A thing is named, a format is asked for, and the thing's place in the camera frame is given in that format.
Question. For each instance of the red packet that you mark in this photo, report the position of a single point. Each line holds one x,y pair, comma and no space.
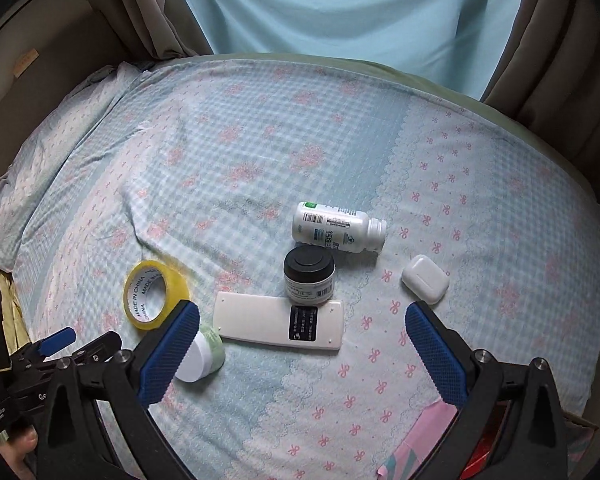
485,440

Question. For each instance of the person's left hand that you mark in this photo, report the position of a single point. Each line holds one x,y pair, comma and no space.
21,447

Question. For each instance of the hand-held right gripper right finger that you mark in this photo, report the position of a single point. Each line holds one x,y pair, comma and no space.
435,357

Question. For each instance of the white plastic bottle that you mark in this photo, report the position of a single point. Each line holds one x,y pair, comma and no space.
330,225

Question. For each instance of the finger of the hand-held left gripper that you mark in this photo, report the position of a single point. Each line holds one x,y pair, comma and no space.
102,342
57,339

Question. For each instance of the beige curtain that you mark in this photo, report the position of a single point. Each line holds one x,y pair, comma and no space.
565,60
150,0

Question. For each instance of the yellow wall sticker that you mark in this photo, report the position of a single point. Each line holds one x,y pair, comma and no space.
26,62

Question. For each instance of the yellow tape roll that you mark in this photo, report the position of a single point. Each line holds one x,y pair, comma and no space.
175,285

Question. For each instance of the yellow cloth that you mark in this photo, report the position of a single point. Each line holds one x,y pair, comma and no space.
15,320

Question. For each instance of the light blue curtain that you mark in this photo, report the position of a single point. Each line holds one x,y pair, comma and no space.
340,5

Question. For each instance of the pink patterned cloth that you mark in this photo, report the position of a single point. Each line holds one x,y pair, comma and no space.
425,435

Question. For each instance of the white remote control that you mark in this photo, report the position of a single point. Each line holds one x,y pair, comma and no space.
252,317

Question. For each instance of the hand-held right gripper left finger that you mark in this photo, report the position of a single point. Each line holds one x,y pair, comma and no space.
172,350

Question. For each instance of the white earbuds case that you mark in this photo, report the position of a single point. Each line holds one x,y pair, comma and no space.
425,277

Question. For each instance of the blue checked floral bed sheet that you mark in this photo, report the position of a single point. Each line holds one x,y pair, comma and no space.
280,135

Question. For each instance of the green and white cream jar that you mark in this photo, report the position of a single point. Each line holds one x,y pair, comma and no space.
207,355

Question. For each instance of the black lid jar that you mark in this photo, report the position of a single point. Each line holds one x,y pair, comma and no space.
309,265

